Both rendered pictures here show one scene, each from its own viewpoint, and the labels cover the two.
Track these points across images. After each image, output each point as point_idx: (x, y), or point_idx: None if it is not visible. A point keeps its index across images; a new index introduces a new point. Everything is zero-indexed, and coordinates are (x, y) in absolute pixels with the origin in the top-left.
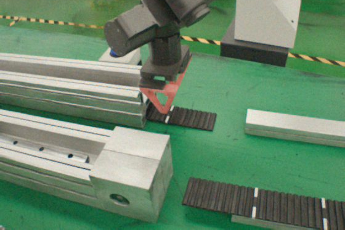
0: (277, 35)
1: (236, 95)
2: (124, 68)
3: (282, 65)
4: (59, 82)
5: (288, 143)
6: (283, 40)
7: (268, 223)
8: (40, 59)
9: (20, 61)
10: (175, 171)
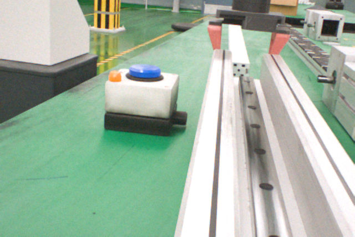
0: (79, 40)
1: (188, 75)
2: (224, 56)
3: (95, 74)
4: (292, 82)
5: (250, 70)
6: (84, 44)
7: None
8: (219, 102)
9: (234, 131)
10: (318, 99)
